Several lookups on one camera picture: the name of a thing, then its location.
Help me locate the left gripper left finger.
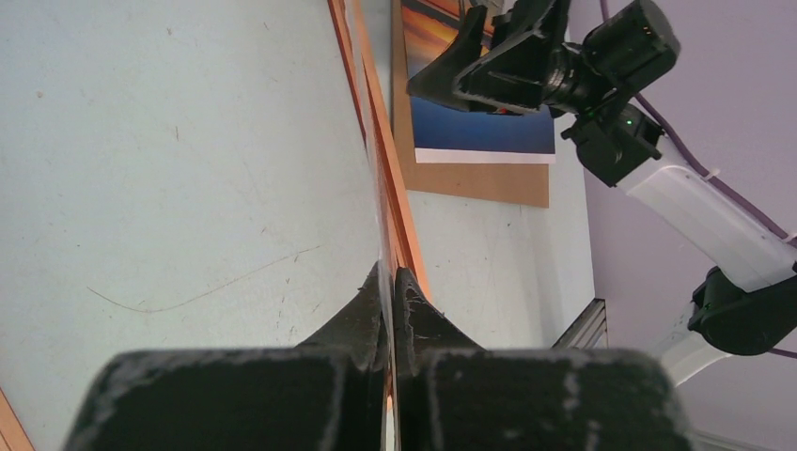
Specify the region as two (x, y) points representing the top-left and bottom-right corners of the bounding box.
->
(64, 266), (388, 450)

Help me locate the sunset photo print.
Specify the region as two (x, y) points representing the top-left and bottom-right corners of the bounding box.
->
(399, 1), (555, 164)

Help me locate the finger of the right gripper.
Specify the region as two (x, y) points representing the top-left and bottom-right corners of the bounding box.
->
(407, 6), (489, 113)
(454, 1), (570, 114)

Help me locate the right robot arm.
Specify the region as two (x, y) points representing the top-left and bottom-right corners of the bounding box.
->
(407, 1), (796, 384)

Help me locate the wooden picture frame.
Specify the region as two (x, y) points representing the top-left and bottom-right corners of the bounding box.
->
(1, 1), (419, 450)

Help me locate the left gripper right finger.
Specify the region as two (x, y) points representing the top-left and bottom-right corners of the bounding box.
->
(393, 268), (697, 450)

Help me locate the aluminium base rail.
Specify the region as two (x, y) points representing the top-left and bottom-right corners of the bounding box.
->
(552, 299), (609, 350)

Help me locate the brown cardboard backing board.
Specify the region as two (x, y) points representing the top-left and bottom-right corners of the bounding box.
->
(389, 0), (550, 209)

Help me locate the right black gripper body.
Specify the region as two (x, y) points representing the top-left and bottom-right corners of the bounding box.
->
(492, 1), (614, 116)

